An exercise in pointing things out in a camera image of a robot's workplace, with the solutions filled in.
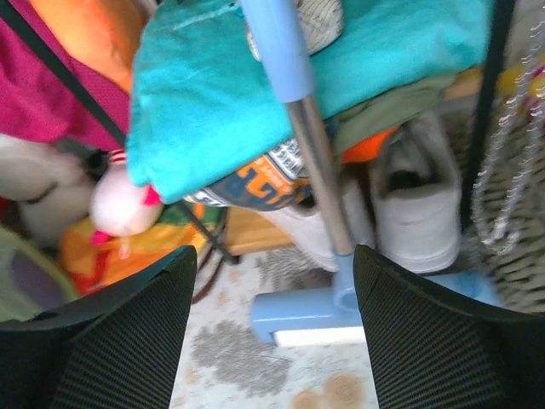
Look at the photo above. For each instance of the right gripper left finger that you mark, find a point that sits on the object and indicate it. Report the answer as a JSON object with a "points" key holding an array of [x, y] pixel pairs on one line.
{"points": [[118, 347]]}

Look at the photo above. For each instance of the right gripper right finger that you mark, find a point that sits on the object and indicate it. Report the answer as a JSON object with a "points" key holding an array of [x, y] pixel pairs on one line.
{"points": [[431, 347]]}

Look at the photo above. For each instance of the green trash bag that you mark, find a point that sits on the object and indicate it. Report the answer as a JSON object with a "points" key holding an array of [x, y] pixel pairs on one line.
{"points": [[31, 282]]}

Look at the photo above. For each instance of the rainbow striped bag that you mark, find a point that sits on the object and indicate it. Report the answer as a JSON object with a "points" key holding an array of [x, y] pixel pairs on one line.
{"points": [[93, 267]]}

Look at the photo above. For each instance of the magenta cloth bag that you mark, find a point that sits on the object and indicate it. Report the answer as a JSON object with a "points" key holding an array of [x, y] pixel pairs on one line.
{"points": [[37, 106]]}

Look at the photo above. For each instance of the pink white plush doll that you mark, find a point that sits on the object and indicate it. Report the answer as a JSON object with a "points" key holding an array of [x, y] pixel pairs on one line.
{"points": [[118, 208]]}

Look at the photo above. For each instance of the beige chenille mop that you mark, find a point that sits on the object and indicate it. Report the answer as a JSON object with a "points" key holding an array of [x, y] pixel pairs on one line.
{"points": [[506, 232]]}

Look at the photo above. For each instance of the right white sneaker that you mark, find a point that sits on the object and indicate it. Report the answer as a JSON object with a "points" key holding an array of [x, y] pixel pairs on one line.
{"points": [[415, 188]]}

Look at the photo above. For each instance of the white sneaker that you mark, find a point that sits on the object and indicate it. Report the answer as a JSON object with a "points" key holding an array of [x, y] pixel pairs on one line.
{"points": [[305, 226], [415, 188]]}

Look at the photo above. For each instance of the black metal wooden shelf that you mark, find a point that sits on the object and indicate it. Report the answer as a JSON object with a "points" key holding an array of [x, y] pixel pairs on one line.
{"points": [[249, 232]]}

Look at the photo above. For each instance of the left white sneaker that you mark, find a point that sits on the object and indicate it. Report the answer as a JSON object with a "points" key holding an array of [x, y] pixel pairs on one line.
{"points": [[305, 226]]}

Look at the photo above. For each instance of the white sheep plush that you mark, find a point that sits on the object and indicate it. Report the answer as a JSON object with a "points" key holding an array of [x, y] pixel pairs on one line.
{"points": [[51, 188]]}

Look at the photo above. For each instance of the graphic print shirt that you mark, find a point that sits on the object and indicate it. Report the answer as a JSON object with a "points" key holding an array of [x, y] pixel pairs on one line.
{"points": [[275, 180]]}

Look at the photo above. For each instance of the teal folded cloth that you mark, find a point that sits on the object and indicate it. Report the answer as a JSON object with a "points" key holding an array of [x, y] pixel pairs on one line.
{"points": [[202, 106]]}

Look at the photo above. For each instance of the orange plush toy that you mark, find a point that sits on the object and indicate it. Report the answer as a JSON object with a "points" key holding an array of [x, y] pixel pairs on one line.
{"points": [[102, 34]]}

